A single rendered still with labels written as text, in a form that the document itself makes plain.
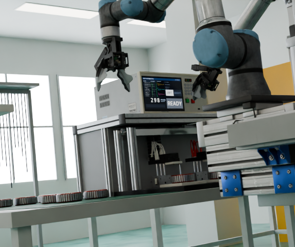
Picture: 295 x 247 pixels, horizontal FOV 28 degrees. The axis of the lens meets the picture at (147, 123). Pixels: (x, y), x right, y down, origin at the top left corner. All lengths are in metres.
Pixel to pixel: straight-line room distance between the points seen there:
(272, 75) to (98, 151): 4.18
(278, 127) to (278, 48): 7.45
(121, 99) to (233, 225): 4.26
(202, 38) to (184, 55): 5.16
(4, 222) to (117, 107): 1.14
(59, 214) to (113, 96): 1.08
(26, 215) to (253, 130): 0.76
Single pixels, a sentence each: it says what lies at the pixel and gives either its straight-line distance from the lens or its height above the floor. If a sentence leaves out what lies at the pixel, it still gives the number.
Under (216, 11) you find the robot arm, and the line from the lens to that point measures 1.92.
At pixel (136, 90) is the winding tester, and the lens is 2.80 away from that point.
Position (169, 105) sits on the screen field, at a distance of 2.87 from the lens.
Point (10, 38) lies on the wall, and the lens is 9.75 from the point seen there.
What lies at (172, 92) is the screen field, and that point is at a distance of 2.90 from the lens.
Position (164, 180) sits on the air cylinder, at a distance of 2.79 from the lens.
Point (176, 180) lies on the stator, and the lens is 2.65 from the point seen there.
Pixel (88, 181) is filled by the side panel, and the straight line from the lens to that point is 2.93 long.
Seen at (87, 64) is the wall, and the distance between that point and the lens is 10.40.
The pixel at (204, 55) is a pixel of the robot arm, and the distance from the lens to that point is 1.88.
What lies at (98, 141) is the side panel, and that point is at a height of 1.02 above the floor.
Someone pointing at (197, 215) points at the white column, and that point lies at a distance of 6.96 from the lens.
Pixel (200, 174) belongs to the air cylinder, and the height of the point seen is 0.81.
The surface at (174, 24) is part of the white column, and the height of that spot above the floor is 2.65.
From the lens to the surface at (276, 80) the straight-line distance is 6.75.
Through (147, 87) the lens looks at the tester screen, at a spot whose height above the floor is 1.24.
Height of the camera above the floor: 0.80
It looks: 6 degrees up
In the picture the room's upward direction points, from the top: 6 degrees counter-clockwise
